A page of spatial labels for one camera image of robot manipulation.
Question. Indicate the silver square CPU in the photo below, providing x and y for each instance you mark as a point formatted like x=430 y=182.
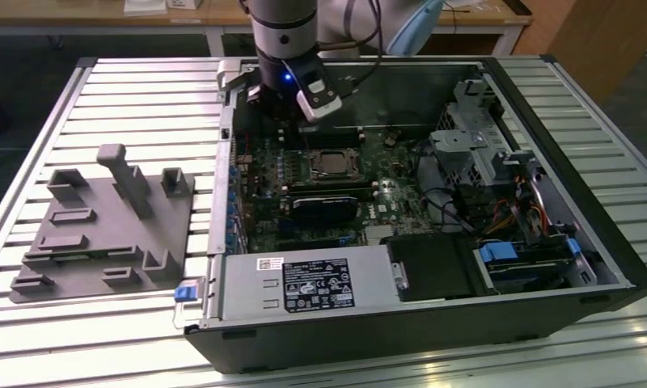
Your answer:
x=335 y=161

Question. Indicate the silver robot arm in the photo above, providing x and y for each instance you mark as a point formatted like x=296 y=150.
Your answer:
x=283 y=28

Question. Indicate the black RAM slot bank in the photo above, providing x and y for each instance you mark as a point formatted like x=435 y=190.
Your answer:
x=334 y=136

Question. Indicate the CPU socket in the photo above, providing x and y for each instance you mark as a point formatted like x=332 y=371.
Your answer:
x=311 y=174

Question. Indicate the black RAM sticks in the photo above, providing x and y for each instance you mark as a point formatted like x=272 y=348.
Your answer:
x=328 y=189

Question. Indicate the white box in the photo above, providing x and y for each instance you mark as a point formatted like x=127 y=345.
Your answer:
x=145 y=7

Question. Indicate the black graphics card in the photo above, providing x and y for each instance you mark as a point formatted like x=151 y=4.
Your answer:
x=323 y=208

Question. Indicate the green motherboard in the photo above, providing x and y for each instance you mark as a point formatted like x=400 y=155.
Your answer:
x=399 y=194

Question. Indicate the grey metal drive cage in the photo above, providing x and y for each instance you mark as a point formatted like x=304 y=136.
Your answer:
x=463 y=161

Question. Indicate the small silver heat sink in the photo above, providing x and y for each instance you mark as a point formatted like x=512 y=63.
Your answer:
x=380 y=233

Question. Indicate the wooden desk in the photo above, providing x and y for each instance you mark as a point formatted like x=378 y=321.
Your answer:
x=59 y=20

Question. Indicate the grey parts rack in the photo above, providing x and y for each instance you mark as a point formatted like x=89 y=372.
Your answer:
x=113 y=226

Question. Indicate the silver power supply unit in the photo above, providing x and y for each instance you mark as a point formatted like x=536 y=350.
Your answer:
x=248 y=283

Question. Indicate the blue case latch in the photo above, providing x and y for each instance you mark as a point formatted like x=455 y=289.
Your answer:
x=185 y=293

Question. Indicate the blue disk carrier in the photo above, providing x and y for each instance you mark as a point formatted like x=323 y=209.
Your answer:
x=496 y=252

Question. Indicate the wooden cabinet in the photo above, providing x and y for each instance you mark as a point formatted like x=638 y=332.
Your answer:
x=598 y=40

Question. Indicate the black open PC case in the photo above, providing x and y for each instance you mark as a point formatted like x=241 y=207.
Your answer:
x=355 y=343

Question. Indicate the blue plastic tab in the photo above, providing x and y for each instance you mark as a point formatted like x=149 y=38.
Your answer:
x=573 y=247

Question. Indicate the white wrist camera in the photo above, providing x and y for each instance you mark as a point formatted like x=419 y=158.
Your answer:
x=318 y=101

